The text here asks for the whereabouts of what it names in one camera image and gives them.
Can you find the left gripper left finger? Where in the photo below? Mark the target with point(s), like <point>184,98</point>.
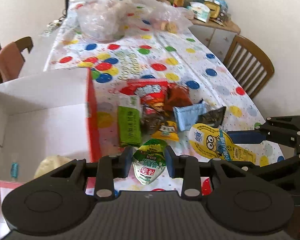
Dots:
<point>106,170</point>

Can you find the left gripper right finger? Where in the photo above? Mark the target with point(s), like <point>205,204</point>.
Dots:
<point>196,175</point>

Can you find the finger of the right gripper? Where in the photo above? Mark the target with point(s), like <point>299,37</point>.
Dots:
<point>255,136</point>
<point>242,167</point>

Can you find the yellow minion pouch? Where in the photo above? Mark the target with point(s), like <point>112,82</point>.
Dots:
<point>214,143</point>

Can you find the green white jelly cup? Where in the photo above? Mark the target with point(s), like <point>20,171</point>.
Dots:
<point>149,161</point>

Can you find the black snack packet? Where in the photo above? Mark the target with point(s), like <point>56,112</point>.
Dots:
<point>213,118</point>

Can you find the yellow sesame snack packet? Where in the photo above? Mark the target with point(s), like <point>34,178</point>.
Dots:
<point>167,130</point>

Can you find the green snack bar packet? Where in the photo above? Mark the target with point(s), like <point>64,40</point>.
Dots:
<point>128,119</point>

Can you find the light blue snack packet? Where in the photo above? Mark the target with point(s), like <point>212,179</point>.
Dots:
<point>187,116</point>

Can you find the cream white snack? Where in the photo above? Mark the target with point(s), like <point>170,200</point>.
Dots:
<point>50,163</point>

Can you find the dark brown candy packet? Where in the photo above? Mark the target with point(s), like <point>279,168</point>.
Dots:
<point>150,119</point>

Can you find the brown foil oreo bag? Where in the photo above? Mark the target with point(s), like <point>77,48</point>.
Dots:
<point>177,96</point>

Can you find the red crispy noodle snack bag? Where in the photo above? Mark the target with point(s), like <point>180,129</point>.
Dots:
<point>151,92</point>

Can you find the teal candy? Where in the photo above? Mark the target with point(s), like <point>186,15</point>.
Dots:
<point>14,166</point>

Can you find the wooden slatted chair right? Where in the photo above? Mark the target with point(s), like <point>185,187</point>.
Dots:
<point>249,65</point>

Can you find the red and white cardboard box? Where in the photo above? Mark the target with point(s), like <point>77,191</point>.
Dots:
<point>51,113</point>

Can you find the balloon birthday tablecloth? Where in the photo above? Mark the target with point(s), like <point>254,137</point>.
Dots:
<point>145,53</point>

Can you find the white cabinet with wood top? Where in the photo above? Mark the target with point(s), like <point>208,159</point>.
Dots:
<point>216,37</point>

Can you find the tissue box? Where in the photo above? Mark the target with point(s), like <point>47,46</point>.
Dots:
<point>201,11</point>

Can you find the pink towel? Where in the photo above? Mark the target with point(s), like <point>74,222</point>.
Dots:
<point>11,62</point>

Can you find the wooden chair with pink towel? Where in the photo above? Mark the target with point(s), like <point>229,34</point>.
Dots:
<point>23,43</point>

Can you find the large clear plastic bag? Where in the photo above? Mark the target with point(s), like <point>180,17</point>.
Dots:
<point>102,20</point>

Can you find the keys and clutter on table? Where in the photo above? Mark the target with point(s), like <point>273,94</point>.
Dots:
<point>52,26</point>

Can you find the small clear bag with pastries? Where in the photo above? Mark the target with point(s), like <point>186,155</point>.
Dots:
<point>164,17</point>

